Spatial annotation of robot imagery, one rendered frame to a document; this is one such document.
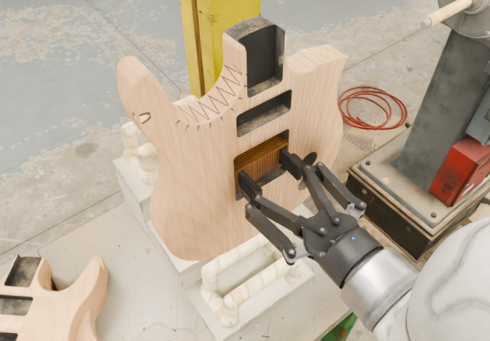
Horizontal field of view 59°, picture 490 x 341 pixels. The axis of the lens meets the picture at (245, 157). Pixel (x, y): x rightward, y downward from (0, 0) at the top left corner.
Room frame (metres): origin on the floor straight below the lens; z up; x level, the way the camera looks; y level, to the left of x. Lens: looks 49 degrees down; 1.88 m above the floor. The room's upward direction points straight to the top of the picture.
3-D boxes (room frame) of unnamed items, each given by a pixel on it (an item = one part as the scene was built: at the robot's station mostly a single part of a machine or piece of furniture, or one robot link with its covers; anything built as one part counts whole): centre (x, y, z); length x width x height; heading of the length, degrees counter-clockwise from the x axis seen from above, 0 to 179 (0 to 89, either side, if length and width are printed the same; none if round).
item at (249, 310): (0.44, -0.01, 0.94); 0.27 x 0.15 x 0.01; 127
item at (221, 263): (0.47, 0.01, 1.04); 0.20 x 0.03 x 0.03; 126
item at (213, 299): (0.38, 0.06, 0.96); 0.11 x 0.03 x 0.03; 37
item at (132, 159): (0.64, 0.25, 1.12); 0.11 x 0.03 x 0.03; 37
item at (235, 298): (0.40, -0.04, 1.04); 0.20 x 0.03 x 0.03; 126
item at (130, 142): (0.68, 0.26, 1.15); 0.03 x 0.03 x 0.09
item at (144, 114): (0.35, 0.12, 1.57); 0.04 x 0.02 x 0.03; 36
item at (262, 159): (0.43, -0.02, 1.39); 0.10 x 0.03 x 0.05; 126
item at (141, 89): (0.36, 0.10, 1.57); 0.07 x 0.04 x 0.10; 126
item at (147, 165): (0.62, 0.22, 1.15); 0.03 x 0.03 x 0.09
